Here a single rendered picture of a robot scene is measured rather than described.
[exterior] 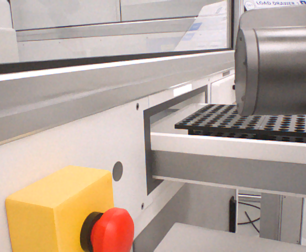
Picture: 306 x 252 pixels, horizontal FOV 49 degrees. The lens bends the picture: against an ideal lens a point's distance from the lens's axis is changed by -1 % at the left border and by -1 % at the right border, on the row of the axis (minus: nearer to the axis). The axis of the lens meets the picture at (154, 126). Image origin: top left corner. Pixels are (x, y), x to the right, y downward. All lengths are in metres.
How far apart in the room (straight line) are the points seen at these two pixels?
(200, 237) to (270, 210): 1.15
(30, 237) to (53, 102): 0.10
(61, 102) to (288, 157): 0.25
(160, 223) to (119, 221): 0.31
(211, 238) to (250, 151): 0.13
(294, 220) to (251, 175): 1.25
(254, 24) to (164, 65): 0.25
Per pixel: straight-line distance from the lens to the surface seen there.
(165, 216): 0.56
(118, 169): 0.37
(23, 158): 0.26
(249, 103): 0.21
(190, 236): 0.47
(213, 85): 0.71
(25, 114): 0.25
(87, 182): 0.25
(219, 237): 0.47
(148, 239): 0.51
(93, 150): 0.33
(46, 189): 0.25
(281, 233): 1.63
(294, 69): 0.21
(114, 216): 0.24
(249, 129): 0.44
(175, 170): 0.44
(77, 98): 0.30
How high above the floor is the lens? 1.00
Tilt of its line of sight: 13 degrees down
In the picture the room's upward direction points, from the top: 2 degrees counter-clockwise
